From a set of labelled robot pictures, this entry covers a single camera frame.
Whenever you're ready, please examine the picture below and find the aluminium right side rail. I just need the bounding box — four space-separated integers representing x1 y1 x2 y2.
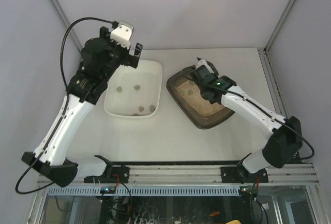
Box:
257 48 289 117

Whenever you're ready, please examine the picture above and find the aluminium right frame post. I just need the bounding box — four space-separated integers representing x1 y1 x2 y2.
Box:
264 0 297 53

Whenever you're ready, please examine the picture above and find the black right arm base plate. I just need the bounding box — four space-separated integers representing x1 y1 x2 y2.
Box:
220 166 269 184

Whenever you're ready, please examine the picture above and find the left controller board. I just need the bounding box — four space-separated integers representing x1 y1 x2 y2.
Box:
100 186 116 195

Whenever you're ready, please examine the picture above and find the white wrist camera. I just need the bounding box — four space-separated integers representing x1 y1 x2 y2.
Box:
110 21 134 50
195 57 215 74

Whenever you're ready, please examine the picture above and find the grey slotted cable duct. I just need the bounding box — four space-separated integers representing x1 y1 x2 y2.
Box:
48 185 240 197

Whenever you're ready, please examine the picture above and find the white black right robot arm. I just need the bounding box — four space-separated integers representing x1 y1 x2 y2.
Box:
189 59 303 174

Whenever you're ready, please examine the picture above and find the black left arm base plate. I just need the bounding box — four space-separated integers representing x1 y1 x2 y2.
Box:
84 166 130 184

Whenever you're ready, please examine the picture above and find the right controller board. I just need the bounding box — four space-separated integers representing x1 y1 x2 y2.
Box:
239 186 259 197

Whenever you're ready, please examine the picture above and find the brown plastic litter box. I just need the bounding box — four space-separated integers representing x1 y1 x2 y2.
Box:
166 66 235 129

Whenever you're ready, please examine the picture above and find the black left camera cable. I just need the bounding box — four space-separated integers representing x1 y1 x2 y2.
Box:
14 17 119 194

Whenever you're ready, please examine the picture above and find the aluminium frame post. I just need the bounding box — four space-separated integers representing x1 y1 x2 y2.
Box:
48 0 82 52
264 0 297 53

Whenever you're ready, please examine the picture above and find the controller board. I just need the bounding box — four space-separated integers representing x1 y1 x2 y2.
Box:
239 186 259 197
100 186 116 195

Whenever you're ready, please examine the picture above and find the aluminium front mounting rail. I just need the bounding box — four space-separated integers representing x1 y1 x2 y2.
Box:
37 163 319 185

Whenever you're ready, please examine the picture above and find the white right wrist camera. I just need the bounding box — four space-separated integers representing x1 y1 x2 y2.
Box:
195 57 215 74

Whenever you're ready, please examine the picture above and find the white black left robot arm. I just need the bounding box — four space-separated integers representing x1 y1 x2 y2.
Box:
22 22 143 187

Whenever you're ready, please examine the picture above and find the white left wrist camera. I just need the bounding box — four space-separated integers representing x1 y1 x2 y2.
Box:
110 21 134 50

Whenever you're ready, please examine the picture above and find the white plastic tub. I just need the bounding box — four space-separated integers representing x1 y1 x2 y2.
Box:
103 60 163 118

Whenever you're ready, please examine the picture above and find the aluminium left frame post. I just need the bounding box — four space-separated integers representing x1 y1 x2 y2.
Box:
48 0 82 52

